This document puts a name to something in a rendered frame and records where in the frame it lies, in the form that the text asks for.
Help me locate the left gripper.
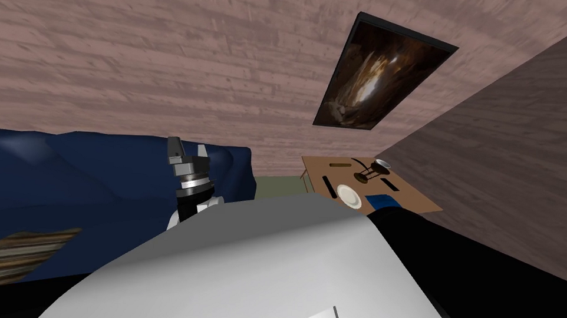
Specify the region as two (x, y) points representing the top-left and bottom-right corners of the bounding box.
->
(166, 135), (212, 179)

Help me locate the dark blue sofa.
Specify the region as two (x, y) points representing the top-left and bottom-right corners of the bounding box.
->
(0, 127), (259, 292)

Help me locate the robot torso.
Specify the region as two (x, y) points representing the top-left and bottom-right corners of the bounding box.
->
(36, 183), (459, 318)

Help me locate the brown wooden table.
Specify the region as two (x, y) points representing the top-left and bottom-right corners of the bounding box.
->
(299, 154), (446, 218)

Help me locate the dark framed wall picture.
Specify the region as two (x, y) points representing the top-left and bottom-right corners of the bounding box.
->
(312, 9), (461, 134)

